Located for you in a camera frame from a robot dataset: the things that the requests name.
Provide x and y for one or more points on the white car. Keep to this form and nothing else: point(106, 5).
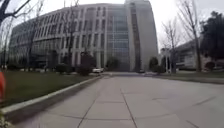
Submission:
point(97, 70)

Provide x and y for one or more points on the row of dark bushes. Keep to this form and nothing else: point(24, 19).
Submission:
point(83, 65)

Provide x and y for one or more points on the large grey curved building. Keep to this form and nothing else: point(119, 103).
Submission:
point(100, 33)

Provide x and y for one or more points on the grey concrete slab pavement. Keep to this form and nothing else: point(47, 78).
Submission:
point(140, 103)

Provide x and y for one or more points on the bare tree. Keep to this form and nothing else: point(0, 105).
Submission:
point(193, 30)
point(172, 43)

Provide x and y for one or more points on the low grey building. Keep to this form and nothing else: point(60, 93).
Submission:
point(186, 55)

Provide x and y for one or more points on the pale concrete kerb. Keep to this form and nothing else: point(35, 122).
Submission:
point(40, 100)

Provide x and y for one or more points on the green grass lawn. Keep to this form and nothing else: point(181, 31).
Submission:
point(33, 83)

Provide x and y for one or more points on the row of bare trees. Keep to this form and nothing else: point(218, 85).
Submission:
point(33, 40)

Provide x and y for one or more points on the grass strip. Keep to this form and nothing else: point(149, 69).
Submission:
point(196, 75)

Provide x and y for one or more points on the dark evergreen tree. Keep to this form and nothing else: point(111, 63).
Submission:
point(213, 36)

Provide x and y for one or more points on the orange object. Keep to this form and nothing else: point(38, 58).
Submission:
point(1, 85)

